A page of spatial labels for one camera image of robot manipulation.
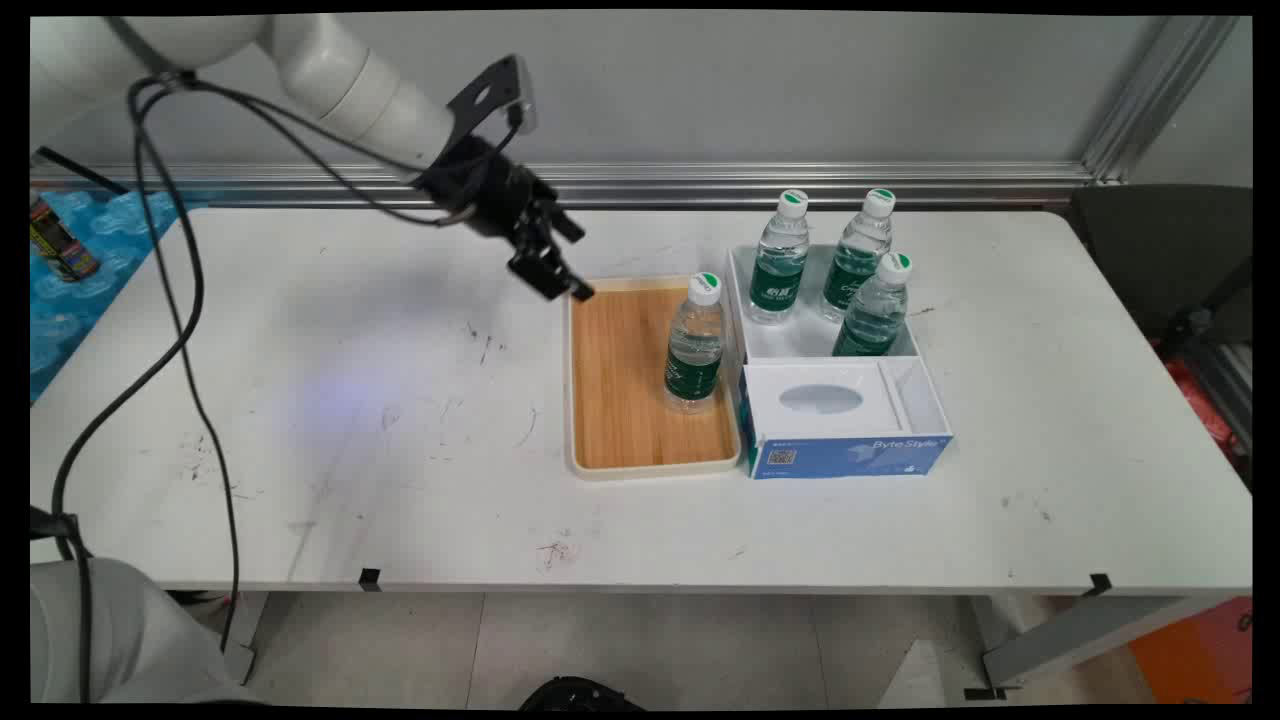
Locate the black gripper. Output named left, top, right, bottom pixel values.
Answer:
left=414, top=134, right=597, bottom=304

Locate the green label water bottle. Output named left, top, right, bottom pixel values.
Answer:
left=748, top=188, right=812, bottom=327
left=821, top=187, right=897, bottom=324
left=831, top=252, right=913, bottom=359
left=663, top=272, right=725, bottom=414

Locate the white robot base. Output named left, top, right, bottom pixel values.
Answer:
left=30, top=557, right=263, bottom=706

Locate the wooden tray with cream rim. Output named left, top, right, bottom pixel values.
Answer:
left=565, top=274, right=744, bottom=483

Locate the blue and white cardboard box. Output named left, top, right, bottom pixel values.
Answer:
left=727, top=243, right=955, bottom=482

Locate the black round object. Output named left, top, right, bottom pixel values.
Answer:
left=519, top=677, right=647, bottom=711

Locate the blue patterned cloth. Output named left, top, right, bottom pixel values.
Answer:
left=30, top=190, right=208, bottom=403

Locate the printed drink can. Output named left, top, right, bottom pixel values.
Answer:
left=30, top=196, right=102, bottom=284

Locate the grey table leg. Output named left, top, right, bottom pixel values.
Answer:
left=963, top=595, right=1203, bottom=693

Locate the red bag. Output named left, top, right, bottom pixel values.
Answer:
left=1163, top=355, right=1243, bottom=463

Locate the orange box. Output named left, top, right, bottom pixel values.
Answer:
left=1128, top=597, right=1253, bottom=705

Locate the horizontal aluminium frame rail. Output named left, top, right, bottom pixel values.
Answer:
left=30, top=160, right=1097, bottom=211

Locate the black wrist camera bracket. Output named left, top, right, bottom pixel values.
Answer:
left=444, top=54, right=538, bottom=138

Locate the thick black cable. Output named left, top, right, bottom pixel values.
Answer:
left=50, top=72, right=526, bottom=706

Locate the thin black cable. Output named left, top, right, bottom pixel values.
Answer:
left=130, top=80, right=471, bottom=656

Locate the aluminium corner post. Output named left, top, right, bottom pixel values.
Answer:
left=1080, top=15, right=1243, bottom=187

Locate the aluminium side frame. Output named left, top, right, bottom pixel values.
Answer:
left=1183, top=338, right=1253, bottom=453

